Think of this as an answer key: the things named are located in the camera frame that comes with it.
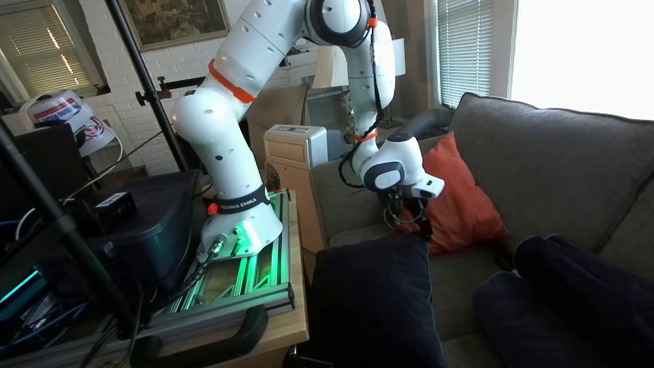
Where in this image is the black camera tripod pole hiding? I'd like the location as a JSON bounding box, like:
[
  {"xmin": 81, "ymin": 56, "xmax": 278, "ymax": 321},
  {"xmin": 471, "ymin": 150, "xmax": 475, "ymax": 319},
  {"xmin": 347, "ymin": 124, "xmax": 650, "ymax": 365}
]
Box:
[{"xmin": 0, "ymin": 0, "xmax": 189, "ymax": 336}]

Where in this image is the green aluminium base frame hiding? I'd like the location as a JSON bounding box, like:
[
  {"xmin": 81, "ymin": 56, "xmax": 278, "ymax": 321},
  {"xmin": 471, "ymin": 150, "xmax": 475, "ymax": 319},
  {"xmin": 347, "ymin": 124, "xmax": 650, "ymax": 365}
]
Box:
[{"xmin": 158, "ymin": 192, "xmax": 294, "ymax": 321}]

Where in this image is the framed wall picture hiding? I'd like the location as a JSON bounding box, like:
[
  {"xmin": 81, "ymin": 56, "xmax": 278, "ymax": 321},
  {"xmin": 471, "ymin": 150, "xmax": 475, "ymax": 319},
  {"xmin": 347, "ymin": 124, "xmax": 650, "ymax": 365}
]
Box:
[{"xmin": 120, "ymin": 0, "xmax": 229, "ymax": 50}]

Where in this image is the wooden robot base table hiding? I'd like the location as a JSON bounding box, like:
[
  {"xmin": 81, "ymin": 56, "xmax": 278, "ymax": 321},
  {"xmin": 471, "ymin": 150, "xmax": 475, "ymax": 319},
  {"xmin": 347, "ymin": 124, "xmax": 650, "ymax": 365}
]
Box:
[{"xmin": 0, "ymin": 190, "xmax": 312, "ymax": 368}]

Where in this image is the white air purifier box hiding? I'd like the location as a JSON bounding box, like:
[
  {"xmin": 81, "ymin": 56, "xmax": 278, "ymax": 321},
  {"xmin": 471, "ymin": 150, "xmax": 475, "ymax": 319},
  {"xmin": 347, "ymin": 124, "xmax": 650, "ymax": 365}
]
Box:
[{"xmin": 263, "ymin": 124, "xmax": 341, "ymax": 254}]

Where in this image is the black controller box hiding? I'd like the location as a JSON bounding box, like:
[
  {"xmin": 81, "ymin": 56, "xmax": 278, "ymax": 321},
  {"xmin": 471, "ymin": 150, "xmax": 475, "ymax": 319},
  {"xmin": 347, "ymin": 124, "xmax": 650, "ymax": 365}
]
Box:
[{"xmin": 89, "ymin": 171, "xmax": 206, "ymax": 295}]

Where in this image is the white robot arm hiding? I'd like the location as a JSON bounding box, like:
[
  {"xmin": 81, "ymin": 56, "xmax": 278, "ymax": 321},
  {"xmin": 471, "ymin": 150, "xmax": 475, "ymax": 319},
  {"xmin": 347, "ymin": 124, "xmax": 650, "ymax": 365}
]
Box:
[{"xmin": 172, "ymin": 0, "xmax": 444, "ymax": 261}]

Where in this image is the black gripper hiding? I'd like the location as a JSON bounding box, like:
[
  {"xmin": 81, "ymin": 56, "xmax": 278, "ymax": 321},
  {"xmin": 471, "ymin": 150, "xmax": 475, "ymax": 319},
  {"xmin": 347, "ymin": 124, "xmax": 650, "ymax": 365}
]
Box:
[{"xmin": 383, "ymin": 195, "xmax": 432, "ymax": 235}]

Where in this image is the orange pillow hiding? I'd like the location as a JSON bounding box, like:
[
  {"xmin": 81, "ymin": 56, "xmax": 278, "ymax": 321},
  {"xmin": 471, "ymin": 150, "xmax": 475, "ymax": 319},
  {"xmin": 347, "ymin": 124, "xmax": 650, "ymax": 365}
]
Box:
[{"xmin": 424, "ymin": 132, "xmax": 509, "ymax": 256}]

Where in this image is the grey fabric sofa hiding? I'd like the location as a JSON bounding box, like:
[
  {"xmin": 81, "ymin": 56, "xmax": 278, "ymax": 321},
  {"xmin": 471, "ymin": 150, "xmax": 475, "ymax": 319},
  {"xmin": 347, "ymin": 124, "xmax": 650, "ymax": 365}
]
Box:
[{"xmin": 309, "ymin": 90, "xmax": 654, "ymax": 368}]

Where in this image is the white red blue bucket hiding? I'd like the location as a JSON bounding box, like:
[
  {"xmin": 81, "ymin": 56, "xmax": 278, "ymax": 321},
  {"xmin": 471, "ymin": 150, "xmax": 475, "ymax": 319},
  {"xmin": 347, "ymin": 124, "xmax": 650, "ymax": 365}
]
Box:
[{"xmin": 20, "ymin": 90, "xmax": 117, "ymax": 157}]

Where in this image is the white lamp with shade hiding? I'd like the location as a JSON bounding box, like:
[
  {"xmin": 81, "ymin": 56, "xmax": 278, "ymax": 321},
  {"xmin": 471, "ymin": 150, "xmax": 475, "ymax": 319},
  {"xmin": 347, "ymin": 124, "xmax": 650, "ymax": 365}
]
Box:
[{"xmin": 311, "ymin": 44, "xmax": 347, "ymax": 90}]

